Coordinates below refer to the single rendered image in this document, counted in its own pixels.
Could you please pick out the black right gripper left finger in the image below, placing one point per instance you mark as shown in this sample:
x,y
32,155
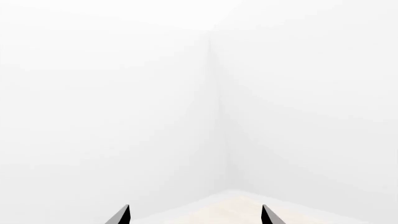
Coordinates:
x,y
122,217

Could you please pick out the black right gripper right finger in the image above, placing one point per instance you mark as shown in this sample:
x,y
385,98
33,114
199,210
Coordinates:
x,y
270,217

